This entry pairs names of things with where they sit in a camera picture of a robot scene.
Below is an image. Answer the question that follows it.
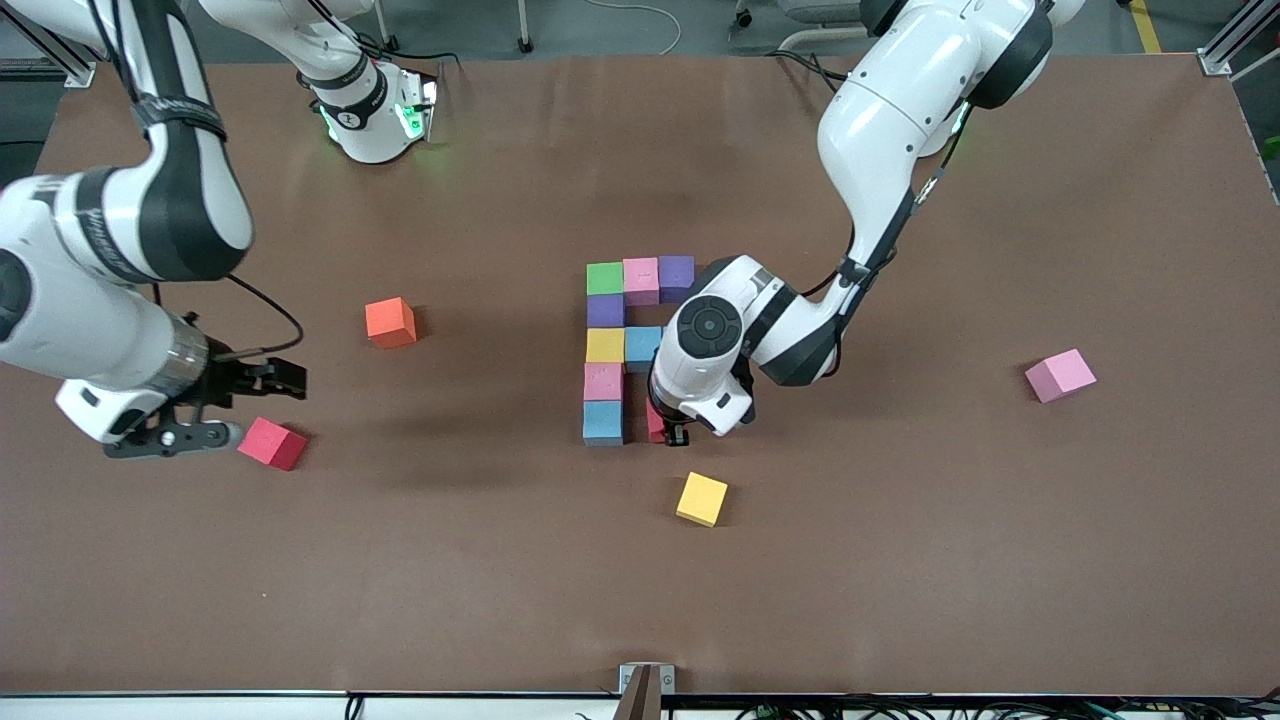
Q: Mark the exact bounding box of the blue foam cube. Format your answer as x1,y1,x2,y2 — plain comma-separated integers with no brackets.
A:
583,400,626,448
624,326,664,374

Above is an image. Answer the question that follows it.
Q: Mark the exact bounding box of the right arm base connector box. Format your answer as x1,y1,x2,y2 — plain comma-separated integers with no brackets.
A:
393,72,441,143

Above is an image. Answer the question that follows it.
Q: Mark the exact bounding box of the orange foam cube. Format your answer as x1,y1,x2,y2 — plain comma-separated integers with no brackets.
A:
365,296,418,350

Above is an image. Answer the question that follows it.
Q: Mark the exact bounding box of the grey chair base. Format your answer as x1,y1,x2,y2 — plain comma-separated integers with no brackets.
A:
728,0,881,53

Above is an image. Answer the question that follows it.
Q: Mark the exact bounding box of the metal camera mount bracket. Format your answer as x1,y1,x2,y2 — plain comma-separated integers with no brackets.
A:
612,662,677,720

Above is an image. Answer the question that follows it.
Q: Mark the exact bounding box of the white table edge rail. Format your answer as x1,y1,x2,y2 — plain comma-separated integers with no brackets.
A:
0,690,1280,720

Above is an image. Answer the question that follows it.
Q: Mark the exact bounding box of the aluminium frame post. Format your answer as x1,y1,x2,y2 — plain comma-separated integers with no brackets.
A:
1198,0,1280,79
0,20,99,89

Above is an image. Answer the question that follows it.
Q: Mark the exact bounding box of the black right arm base cable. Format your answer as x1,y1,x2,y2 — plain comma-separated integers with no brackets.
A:
350,38,461,79

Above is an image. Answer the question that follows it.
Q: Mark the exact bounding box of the black arm base cable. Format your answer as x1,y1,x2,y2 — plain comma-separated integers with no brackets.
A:
768,48,851,93
350,38,461,79

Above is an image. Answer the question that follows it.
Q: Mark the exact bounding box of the black left arm base cable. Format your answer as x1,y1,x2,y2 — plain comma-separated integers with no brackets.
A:
768,48,851,93

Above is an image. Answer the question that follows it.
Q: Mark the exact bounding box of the white floor cable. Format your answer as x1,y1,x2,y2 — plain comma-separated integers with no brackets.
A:
580,0,685,56

